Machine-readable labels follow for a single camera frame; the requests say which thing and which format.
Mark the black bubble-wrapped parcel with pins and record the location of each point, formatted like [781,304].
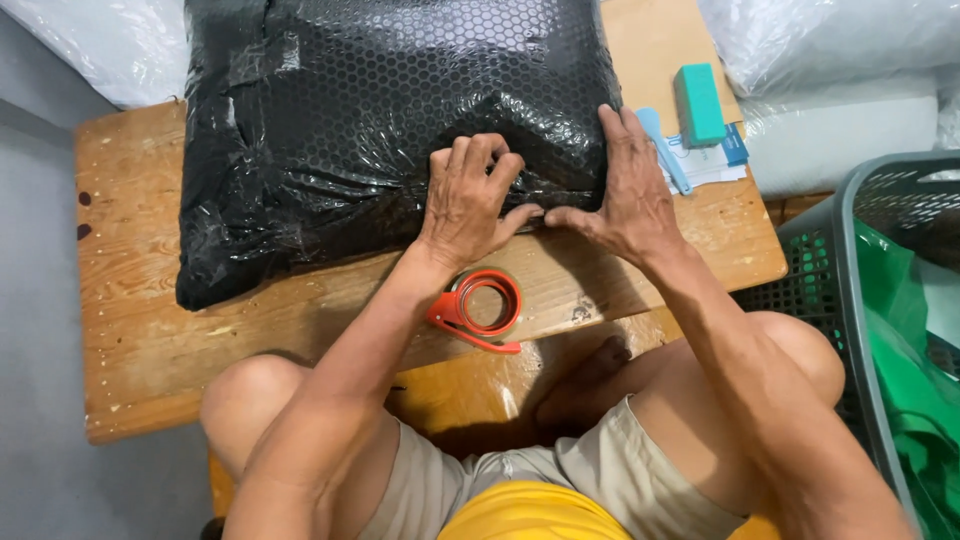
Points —
[337,135]

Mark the beige shorts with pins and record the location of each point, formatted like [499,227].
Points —
[600,457]

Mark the teal rectangular block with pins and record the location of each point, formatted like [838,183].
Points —
[698,105]

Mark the person's left leg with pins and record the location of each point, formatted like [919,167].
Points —
[247,412]

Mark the clear plastic bag bundle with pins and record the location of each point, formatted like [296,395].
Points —
[825,41]
[97,45]

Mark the person's left hand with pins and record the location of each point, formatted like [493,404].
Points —
[461,214]

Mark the yellow shirt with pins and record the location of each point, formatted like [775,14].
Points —
[532,514]

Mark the person's leg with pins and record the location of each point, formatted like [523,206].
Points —
[247,412]
[795,352]

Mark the green plastic bag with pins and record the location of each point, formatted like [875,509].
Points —
[900,360]

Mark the white wrapped foam bundle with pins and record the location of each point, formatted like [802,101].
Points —
[840,139]

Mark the person's right leg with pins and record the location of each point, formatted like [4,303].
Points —
[795,352]

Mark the person's right hand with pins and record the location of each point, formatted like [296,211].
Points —
[634,202]

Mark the stack of paper labels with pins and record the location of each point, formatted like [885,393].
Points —
[712,161]

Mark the brown cardboard sheet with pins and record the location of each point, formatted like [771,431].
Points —
[652,52]

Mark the light blue utility knife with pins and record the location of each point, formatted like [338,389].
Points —
[664,150]

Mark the grey plastic laundry basket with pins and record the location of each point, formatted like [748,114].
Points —
[832,300]

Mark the person's bare foot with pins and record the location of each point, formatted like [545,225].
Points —
[585,382]

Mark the orange tape dispenser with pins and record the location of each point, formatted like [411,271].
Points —
[480,304]

